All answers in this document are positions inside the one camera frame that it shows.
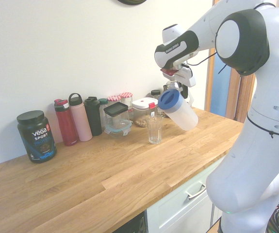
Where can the black Vega protein tub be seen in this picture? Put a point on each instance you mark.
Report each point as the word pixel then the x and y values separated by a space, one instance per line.
pixel 36 140

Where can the clear drinking glass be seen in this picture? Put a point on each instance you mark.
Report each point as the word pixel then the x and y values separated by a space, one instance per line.
pixel 155 136

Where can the red water bottle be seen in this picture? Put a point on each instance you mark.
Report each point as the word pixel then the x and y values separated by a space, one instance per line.
pixel 66 126

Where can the stainless steel dishwasher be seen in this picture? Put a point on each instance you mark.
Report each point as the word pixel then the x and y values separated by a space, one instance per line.
pixel 134 225

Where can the white cabinet drawer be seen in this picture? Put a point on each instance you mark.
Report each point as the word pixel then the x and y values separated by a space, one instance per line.
pixel 173 213

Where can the square container with black lid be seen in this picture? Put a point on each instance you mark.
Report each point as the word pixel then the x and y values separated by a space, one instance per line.
pixel 116 109

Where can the pink water bottle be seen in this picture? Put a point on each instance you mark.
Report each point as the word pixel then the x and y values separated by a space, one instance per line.
pixel 81 121

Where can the dark round wall clock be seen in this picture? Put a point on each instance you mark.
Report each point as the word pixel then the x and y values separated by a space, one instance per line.
pixel 132 2

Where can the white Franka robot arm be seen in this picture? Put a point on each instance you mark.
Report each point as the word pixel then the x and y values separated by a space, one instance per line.
pixel 263 145

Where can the cereal container with white lid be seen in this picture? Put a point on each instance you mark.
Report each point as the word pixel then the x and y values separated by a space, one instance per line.
pixel 142 104

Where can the jar with black lid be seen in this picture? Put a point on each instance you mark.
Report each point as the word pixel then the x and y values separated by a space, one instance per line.
pixel 155 93

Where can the glass jar with green lid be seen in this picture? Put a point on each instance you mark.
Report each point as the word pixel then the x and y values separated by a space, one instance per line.
pixel 103 102

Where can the jar with red checkered lid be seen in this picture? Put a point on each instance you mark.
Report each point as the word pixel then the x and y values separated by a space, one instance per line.
pixel 114 98
pixel 126 95

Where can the black shaker bottle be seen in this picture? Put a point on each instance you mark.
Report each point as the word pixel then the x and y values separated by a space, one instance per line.
pixel 94 119

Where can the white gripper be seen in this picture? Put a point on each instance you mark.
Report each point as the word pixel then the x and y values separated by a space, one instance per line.
pixel 185 76

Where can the translucent pitcher with blue lid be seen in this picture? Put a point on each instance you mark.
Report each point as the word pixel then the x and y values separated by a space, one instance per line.
pixel 180 116

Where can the wooden door frame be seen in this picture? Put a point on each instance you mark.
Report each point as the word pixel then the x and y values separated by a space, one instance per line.
pixel 241 97

